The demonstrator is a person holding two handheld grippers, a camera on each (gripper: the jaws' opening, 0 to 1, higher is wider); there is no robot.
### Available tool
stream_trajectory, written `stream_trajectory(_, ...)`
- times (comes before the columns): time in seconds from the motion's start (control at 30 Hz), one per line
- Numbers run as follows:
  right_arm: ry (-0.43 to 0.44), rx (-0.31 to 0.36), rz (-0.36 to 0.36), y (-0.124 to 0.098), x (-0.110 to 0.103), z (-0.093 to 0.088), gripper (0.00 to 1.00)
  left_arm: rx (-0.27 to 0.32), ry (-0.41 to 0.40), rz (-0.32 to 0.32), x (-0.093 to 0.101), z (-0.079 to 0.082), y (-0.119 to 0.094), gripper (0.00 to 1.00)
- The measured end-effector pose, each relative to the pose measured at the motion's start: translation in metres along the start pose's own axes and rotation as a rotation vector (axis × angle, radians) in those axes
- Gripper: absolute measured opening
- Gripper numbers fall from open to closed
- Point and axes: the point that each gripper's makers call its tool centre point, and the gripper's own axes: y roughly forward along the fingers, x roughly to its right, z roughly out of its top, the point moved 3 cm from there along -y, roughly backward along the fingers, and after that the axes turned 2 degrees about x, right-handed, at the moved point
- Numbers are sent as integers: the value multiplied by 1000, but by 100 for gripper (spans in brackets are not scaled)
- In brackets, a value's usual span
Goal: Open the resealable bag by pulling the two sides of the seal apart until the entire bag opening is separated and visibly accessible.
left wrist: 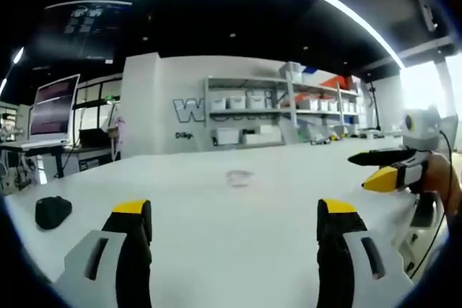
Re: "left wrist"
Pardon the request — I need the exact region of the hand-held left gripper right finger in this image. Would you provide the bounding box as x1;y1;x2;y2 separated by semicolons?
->
316;198;414;308

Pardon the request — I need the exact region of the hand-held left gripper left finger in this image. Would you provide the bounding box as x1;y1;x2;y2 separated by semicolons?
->
53;199;153;308

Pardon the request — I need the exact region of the clear resealable bag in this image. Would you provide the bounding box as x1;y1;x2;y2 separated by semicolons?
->
224;169;256;190

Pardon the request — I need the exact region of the person's right hand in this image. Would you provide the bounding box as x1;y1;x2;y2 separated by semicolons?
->
420;153;462;211

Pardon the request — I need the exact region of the black tripod stand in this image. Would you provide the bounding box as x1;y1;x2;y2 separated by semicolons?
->
366;82;383;132

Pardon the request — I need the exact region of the black computer mouse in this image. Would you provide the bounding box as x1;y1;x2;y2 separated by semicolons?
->
35;195;73;231

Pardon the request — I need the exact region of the grey metal storage shelf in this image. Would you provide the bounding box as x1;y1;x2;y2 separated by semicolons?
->
203;76;362;147

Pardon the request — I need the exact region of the row of white storage bins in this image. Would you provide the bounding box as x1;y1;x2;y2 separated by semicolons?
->
210;95;362;113

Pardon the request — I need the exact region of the black laptop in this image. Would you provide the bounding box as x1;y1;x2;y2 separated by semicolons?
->
78;128;111;149

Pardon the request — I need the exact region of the standing desk with black legs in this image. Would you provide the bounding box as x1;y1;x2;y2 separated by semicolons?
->
0;140;68;185

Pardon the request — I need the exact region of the white-framed computer monitor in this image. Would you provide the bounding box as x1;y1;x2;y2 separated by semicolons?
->
27;74;81;146

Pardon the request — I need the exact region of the long ceiling light strip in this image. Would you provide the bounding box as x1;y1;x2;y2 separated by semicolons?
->
96;0;406;69

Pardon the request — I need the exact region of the hanging dark screen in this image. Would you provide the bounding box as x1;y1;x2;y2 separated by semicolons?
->
35;0;133;63

